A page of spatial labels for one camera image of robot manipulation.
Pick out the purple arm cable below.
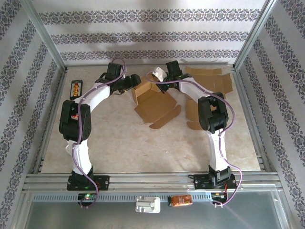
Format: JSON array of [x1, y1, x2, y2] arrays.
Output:
[[146, 71, 244, 207], [71, 58, 127, 210]]

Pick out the circuit board with green light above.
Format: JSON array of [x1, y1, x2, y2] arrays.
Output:
[[78, 193, 98, 201]]

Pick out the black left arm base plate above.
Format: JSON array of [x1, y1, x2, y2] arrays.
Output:
[[66, 175, 111, 191]]

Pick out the brown cardboard box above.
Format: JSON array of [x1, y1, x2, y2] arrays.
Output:
[[185, 66, 233, 131], [132, 76, 182, 130]]

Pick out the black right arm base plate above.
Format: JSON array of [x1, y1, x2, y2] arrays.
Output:
[[193, 173, 237, 191]]

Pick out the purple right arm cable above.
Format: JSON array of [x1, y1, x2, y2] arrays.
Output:
[[146, 71, 244, 207]]

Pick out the white plastic bracket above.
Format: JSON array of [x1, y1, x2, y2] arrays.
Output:
[[135, 196, 161, 214]]

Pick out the grey slotted cable duct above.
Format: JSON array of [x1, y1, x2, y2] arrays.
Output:
[[33, 193, 213, 202]]

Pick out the thin aluminium wall rail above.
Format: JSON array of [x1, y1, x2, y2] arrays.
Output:
[[65, 62, 235, 69]]

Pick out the orange battery pack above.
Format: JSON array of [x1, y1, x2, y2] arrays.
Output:
[[167, 194, 193, 208]]

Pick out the aluminium mounting rail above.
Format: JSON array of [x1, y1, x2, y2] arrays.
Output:
[[22, 171, 283, 193]]

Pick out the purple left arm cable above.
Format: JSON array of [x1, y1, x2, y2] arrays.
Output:
[[71, 58, 127, 210]]

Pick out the black board with yellow connectors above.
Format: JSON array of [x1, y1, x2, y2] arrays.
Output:
[[69, 80, 83, 100]]

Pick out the aluminium frame post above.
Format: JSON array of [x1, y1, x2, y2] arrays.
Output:
[[19, 0, 69, 72], [233, 0, 279, 71]]

